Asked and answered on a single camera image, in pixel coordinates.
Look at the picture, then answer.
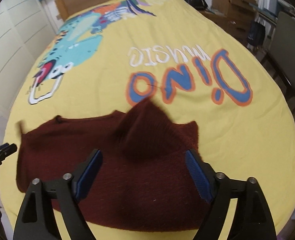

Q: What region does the dark red knit sweater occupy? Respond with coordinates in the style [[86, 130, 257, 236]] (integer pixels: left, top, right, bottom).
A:
[[16, 99, 209, 232]]

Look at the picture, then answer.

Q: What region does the white wardrobe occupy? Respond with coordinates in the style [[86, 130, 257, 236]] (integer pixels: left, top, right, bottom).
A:
[[0, 0, 54, 107]]

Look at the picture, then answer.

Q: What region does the yellow dinosaur print bedspread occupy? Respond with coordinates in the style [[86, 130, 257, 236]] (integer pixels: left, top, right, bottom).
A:
[[4, 0, 295, 232]]

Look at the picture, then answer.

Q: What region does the grey chair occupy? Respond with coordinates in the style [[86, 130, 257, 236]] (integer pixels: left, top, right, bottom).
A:
[[260, 11, 295, 113]]

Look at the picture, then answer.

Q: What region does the dark blue hanging bag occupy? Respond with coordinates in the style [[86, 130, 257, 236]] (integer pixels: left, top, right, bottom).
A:
[[246, 21, 265, 47]]

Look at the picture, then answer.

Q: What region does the brown wooden drawer cabinet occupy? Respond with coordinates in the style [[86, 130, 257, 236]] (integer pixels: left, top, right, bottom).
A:
[[212, 0, 257, 46]]

